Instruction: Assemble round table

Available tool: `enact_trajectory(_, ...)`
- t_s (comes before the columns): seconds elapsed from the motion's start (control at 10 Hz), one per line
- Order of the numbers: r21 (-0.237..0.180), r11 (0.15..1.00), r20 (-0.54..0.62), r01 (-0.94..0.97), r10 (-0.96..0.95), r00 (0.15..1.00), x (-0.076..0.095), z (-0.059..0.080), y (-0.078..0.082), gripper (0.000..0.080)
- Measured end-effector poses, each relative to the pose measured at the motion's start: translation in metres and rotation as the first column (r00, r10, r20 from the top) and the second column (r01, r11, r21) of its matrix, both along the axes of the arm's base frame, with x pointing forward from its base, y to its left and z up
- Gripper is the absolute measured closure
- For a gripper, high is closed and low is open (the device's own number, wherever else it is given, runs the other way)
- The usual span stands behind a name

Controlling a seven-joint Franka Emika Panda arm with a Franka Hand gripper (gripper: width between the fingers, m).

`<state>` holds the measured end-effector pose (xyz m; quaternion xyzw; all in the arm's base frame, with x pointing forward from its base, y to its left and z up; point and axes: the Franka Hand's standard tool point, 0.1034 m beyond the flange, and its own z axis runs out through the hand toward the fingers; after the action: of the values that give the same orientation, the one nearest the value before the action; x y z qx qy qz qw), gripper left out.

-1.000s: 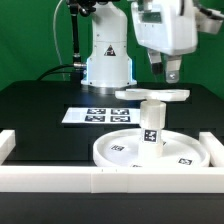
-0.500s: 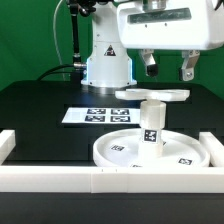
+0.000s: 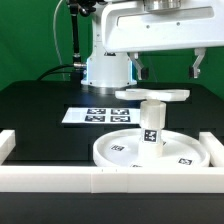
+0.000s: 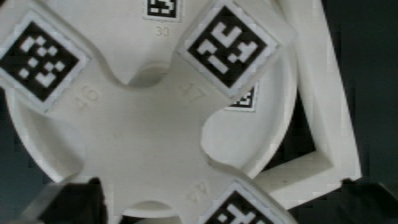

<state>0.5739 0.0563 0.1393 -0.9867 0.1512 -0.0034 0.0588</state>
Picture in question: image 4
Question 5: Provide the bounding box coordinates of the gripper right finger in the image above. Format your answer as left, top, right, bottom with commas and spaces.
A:
340, 179, 398, 224

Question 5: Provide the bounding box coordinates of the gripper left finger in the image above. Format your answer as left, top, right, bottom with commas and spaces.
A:
15, 178, 109, 224

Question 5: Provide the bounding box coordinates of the white cross-shaped table base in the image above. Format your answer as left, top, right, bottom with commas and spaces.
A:
0, 0, 296, 224

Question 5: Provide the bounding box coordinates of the white front fence bar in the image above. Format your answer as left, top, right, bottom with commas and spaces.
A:
255, 0, 363, 208

